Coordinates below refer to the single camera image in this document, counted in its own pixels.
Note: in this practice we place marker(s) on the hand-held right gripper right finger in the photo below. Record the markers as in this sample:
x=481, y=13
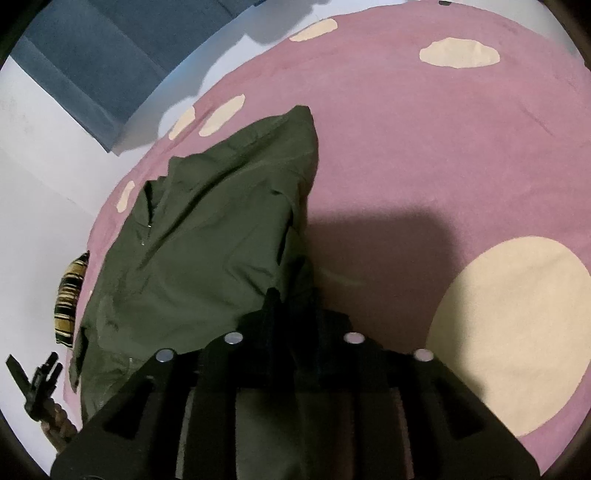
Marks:
x=323, y=339

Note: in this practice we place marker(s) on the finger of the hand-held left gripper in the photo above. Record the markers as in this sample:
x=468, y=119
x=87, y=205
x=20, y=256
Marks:
x=19, y=374
x=46, y=376

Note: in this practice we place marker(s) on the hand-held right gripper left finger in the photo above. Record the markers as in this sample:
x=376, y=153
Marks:
x=270, y=334

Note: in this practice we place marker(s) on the olive green jacket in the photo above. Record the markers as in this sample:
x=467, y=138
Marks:
x=198, y=240

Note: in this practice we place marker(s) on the yellow black striped cloth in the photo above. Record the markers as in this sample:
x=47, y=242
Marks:
x=69, y=300

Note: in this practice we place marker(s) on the pink rug with cream spots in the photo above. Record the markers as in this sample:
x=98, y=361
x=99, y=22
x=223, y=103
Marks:
x=415, y=138

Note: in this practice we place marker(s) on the blue sofa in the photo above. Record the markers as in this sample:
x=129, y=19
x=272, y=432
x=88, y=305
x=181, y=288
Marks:
x=92, y=60

